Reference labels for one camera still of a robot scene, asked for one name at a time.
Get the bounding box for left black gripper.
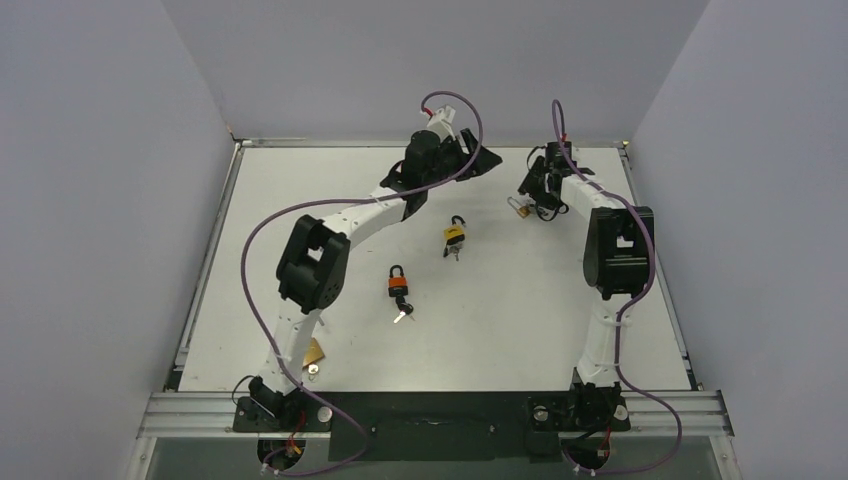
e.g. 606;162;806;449
424;131;500;190

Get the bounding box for small brass padlock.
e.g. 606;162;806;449
507;196;534;218

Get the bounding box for yellow padlock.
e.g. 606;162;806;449
443;215;466;245

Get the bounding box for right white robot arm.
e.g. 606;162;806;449
516;142;656;431

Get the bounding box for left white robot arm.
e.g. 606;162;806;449
248;129;502;430

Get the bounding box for key of large padlock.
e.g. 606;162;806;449
307;364;320;382

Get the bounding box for orange padlock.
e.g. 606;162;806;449
387;264;409;298

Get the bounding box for keys of orange padlock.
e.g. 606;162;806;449
393;296;414;324

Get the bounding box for large brass padlock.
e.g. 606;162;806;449
302;338;325;369

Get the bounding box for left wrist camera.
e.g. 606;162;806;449
425;104;456;142

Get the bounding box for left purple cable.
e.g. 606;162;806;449
239;90;485;478

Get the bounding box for purple cable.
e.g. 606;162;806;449
239;90;485;478
551;99;684;476

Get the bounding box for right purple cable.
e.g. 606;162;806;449
551;99;684;476

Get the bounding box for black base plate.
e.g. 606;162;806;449
232;390;631;462

